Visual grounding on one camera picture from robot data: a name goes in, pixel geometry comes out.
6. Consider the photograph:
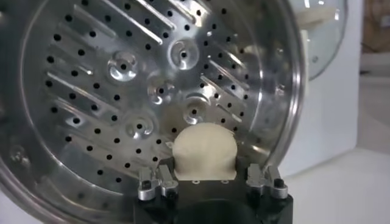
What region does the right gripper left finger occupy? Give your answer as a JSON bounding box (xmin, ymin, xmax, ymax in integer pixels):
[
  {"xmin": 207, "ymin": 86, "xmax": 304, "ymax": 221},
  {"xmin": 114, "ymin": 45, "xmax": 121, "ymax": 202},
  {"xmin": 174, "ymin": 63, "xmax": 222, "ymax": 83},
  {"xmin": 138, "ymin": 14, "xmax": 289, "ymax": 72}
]
[{"xmin": 136, "ymin": 156, "xmax": 180, "ymax": 201}]

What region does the perforated steel steamer basket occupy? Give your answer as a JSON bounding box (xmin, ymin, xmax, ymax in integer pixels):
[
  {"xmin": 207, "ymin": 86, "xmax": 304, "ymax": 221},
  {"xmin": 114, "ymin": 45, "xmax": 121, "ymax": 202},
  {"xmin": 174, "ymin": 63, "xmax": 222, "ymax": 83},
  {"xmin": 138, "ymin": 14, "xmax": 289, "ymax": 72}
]
[{"xmin": 0, "ymin": 0, "xmax": 307, "ymax": 224}]

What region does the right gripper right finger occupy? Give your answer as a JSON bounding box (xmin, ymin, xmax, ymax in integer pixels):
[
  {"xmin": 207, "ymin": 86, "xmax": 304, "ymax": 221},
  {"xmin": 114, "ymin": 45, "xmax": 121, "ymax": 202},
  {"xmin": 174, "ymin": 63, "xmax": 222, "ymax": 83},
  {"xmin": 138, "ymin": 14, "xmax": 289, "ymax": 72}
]
[{"xmin": 236, "ymin": 156, "xmax": 289, "ymax": 200}]

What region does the white steamed baozi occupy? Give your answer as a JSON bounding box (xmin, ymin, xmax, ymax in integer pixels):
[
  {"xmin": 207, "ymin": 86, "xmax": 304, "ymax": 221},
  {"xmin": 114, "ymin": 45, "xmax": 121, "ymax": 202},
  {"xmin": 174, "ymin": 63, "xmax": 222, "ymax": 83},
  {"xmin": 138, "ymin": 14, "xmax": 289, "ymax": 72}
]
[{"xmin": 172, "ymin": 122, "xmax": 238, "ymax": 181}]

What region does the glass pot lid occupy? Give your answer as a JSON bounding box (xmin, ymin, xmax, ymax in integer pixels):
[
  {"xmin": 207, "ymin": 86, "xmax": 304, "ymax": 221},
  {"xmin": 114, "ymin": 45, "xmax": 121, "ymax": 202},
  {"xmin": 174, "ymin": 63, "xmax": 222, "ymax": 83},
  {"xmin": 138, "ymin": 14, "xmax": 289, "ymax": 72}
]
[{"xmin": 292, "ymin": 0, "xmax": 348, "ymax": 82}]

